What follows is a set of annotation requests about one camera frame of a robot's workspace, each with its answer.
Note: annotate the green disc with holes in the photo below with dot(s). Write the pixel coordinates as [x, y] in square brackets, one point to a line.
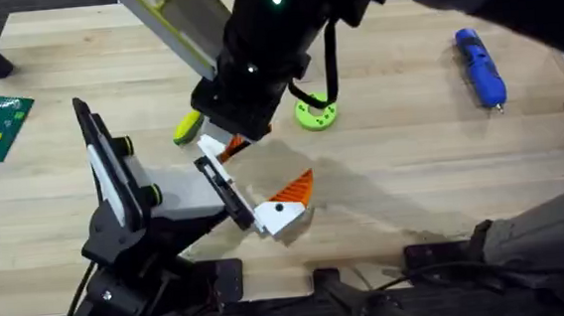
[321, 122]

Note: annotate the yellow green toy vegetable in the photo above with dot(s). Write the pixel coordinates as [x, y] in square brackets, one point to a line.
[186, 129]

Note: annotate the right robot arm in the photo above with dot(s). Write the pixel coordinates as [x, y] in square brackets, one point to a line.
[541, 239]

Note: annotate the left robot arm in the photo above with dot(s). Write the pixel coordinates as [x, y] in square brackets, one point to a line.
[123, 303]

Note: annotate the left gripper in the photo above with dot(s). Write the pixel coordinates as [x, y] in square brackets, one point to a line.
[185, 194]

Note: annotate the black rail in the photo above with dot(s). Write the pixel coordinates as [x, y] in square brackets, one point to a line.
[352, 312]

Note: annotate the orange ribbed wedge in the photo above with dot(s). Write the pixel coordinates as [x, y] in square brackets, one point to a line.
[234, 148]

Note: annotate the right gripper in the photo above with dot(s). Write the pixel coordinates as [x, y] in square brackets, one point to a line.
[259, 45]

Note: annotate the blue electric screwdriver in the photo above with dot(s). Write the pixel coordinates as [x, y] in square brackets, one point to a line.
[480, 69]

